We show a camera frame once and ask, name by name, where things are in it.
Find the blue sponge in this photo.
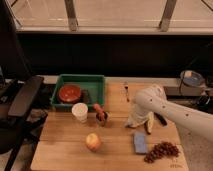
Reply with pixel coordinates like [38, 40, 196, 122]
[133, 132, 148, 154]

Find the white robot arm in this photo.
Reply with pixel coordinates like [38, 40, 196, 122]
[126, 85, 213, 142]

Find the black office chair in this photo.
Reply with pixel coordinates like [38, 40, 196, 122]
[0, 0, 46, 171]

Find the white paper cup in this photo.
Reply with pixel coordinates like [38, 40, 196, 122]
[71, 103, 88, 123]

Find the bunch of red grapes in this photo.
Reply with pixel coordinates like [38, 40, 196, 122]
[144, 142, 179, 163]

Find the light grey towel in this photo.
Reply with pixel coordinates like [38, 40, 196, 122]
[125, 103, 149, 128]

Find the green plastic bin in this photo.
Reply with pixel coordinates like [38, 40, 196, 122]
[51, 74, 105, 112]

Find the yellow red apple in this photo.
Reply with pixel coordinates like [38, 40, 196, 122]
[86, 133, 101, 152]

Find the grey round device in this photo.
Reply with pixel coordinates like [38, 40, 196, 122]
[180, 70, 205, 87]

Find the orange carrot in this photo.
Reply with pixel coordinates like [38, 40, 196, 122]
[93, 103, 105, 121]

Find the red bowl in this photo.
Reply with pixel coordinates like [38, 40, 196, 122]
[58, 84, 81, 103]

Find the black handled knife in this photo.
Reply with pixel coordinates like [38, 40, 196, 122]
[155, 113, 167, 126]

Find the small metal cup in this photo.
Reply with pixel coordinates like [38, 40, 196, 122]
[96, 112, 108, 127]

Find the dark object in bin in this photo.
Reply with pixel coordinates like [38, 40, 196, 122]
[82, 90, 91, 104]

